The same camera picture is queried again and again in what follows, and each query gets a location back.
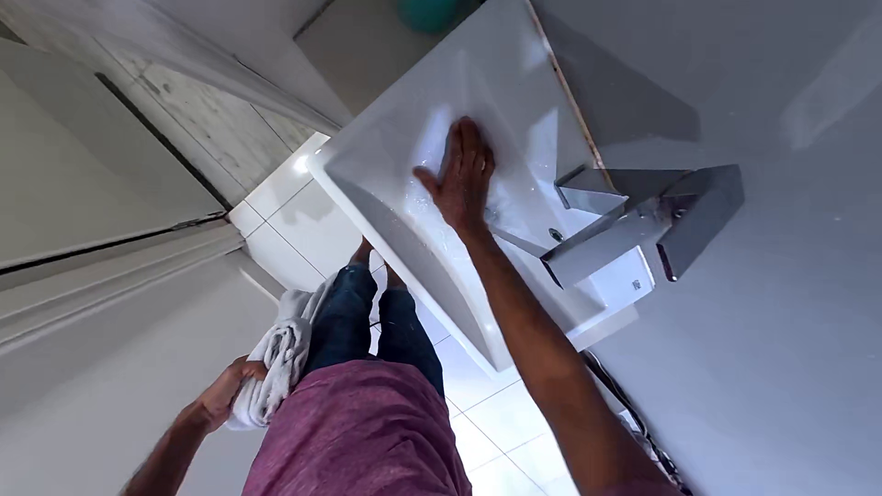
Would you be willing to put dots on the person's left hand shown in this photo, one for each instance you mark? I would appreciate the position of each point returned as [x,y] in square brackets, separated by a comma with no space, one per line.
[219,394]

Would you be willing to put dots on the person's right hand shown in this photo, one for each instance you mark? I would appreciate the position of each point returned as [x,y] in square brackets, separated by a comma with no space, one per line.
[466,196]

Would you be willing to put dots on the person's right thumb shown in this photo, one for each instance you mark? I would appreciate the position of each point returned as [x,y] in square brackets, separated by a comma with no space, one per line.
[426,179]

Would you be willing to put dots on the person's right ring finger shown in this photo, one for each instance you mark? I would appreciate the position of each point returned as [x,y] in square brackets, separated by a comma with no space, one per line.
[481,153]

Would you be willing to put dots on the person's right middle finger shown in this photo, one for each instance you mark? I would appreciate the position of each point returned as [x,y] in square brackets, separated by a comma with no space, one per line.
[470,141]

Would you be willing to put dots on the person's right little finger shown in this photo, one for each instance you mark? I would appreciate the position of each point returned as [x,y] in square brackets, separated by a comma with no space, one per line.
[489,163]

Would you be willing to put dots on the person's right index finger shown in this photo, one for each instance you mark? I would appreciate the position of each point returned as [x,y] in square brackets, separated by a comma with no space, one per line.
[453,150]

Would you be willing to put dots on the person's left fingers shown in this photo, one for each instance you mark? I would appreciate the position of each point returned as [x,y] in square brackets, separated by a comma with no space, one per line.
[253,370]

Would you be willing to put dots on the white towel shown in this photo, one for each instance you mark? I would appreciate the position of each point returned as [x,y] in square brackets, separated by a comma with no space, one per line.
[282,351]

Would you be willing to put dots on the person's right forearm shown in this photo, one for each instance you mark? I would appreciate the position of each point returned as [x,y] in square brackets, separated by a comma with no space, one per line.
[551,344]

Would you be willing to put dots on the person's left forearm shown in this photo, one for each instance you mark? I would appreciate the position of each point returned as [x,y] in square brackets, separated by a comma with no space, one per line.
[167,454]

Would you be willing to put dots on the white washbasin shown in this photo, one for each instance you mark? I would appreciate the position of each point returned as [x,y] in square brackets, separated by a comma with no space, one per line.
[406,110]

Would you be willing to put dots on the person's legs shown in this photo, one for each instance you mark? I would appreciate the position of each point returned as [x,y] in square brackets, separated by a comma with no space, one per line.
[348,317]

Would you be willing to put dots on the person's body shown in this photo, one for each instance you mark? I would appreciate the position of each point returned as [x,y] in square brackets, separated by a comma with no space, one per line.
[365,434]

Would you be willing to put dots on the teal round object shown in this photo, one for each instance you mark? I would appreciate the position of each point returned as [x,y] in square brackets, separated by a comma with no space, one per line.
[427,12]

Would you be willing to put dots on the chrome faucet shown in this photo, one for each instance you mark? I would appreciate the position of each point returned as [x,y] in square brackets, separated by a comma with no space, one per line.
[606,241]

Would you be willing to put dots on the white curtain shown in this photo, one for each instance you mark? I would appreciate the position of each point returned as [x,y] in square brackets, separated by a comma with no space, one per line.
[200,48]

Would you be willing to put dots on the white door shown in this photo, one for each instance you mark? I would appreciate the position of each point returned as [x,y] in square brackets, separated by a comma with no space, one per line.
[83,165]

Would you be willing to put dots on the white door frame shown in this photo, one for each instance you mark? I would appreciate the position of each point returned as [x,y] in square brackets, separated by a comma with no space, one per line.
[124,265]

